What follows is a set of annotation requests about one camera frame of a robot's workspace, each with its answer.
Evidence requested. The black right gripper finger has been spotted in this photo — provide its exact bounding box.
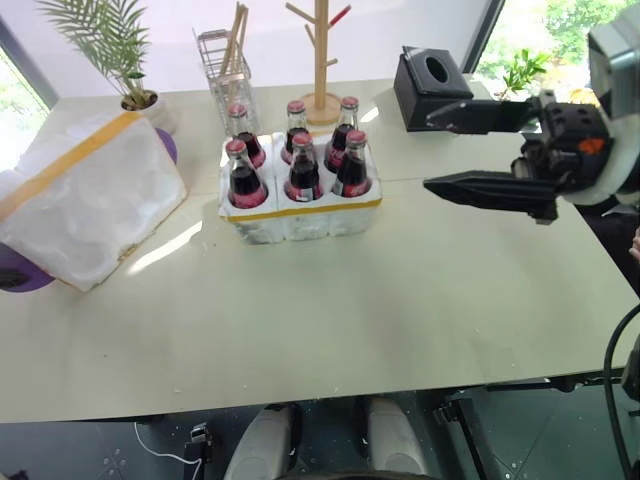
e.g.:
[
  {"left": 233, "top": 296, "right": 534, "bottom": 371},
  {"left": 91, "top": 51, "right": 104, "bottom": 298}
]
[
  {"left": 422, "top": 169, "right": 564, "bottom": 225},
  {"left": 424, "top": 98, "right": 541, "bottom": 137}
]

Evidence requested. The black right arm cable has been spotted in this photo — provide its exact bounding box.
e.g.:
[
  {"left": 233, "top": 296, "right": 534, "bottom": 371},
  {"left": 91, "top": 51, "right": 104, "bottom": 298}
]
[{"left": 601, "top": 301, "right": 640, "bottom": 480}]

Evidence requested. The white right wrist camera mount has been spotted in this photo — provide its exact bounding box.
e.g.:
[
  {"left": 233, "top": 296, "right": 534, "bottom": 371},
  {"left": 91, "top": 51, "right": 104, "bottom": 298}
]
[{"left": 564, "top": 112, "right": 640, "bottom": 207}]

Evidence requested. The white rounded shell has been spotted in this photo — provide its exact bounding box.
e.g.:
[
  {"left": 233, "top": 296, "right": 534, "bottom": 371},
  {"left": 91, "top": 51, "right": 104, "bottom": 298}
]
[
  {"left": 366, "top": 397, "right": 427, "bottom": 477},
  {"left": 223, "top": 400, "right": 303, "bottom": 480}
]

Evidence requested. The wooden stick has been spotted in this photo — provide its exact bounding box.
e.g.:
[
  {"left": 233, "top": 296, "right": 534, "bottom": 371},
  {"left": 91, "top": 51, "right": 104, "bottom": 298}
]
[
  {"left": 219, "top": 1, "right": 245, "bottom": 77},
  {"left": 227, "top": 7, "right": 250, "bottom": 77}
]

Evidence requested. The potted green palm plant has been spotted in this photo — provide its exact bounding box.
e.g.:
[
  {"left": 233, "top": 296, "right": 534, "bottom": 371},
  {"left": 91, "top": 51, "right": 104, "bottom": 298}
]
[{"left": 37, "top": 0, "right": 174, "bottom": 135}]

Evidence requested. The thin white floor cable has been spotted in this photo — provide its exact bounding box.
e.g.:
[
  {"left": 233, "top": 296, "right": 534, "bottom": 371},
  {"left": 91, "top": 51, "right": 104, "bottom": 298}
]
[{"left": 133, "top": 421, "right": 202, "bottom": 477}]

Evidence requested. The glass cola bottle red cap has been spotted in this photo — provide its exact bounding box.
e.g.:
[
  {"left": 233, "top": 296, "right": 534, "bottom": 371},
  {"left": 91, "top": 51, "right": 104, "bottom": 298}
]
[
  {"left": 283, "top": 131, "right": 324, "bottom": 203},
  {"left": 279, "top": 99, "right": 312, "bottom": 166},
  {"left": 323, "top": 96, "right": 362, "bottom": 174},
  {"left": 225, "top": 138, "right": 269, "bottom": 209},
  {"left": 330, "top": 129, "right": 374, "bottom": 199},
  {"left": 227, "top": 102, "right": 267, "bottom": 169}
]

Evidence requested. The white foam box yellow tape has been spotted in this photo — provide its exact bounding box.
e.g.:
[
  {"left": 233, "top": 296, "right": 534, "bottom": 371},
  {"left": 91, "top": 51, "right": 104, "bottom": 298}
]
[{"left": 0, "top": 110, "right": 189, "bottom": 293}]

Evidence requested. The bystander in dark clothes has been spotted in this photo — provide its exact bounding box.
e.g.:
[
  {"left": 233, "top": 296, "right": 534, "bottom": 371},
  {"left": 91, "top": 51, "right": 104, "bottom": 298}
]
[{"left": 574, "top": 197, "right": 640, "bottom": 302}]

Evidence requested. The wooden mug tree stand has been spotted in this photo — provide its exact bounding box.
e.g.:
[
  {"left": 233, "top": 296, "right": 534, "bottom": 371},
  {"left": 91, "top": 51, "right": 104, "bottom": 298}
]
[{"left": 284, "top": 0, "right": 354, "bottom": 127}]

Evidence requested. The purple round tray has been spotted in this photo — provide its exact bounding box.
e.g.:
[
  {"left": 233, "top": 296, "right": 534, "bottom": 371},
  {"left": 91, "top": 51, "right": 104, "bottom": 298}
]
[{"left": 0, "top": 127, "right": 180, "bottom": 295}]

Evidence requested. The metal wire basket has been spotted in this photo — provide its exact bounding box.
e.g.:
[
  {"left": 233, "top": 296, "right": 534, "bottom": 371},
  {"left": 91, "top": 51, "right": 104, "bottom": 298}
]
[{"left": 192, "top": 27, "right": 263, "bottom": 137}]

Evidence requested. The white foam crate yellow tape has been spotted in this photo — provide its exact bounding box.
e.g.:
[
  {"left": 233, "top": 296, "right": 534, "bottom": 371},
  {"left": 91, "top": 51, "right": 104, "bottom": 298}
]
[{"left": 216, "top": 131, "right": 385, "bottom": 247}]

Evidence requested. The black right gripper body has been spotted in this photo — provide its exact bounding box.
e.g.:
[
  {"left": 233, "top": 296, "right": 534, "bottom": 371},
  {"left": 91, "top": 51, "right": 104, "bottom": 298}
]
[{"left": 509, "top": 89, "right": 615, "bottom": 201}]

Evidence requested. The black tissue box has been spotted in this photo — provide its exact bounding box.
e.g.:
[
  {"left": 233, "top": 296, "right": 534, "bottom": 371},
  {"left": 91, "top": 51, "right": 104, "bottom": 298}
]
[{"left": 392, "top": 45, "right": 476, "bottom": 134}]

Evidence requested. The black table frame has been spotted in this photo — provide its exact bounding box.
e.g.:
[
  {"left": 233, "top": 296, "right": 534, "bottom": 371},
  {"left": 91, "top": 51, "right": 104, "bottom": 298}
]
[{"left": 431, "top": 372, "right": 627, "bottom": 480}]

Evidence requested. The small green leafy plant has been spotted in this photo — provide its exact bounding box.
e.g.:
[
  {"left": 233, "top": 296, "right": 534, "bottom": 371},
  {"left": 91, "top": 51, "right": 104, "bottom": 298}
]
[{"left": 493, "top": 48, "right": 552, "bottom": 102}]

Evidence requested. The black table bracket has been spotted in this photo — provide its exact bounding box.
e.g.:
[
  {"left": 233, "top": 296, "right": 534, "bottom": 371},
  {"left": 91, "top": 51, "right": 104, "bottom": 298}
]
[{"left": 183, "top": 422, "right": 216, "bottom": 464}]

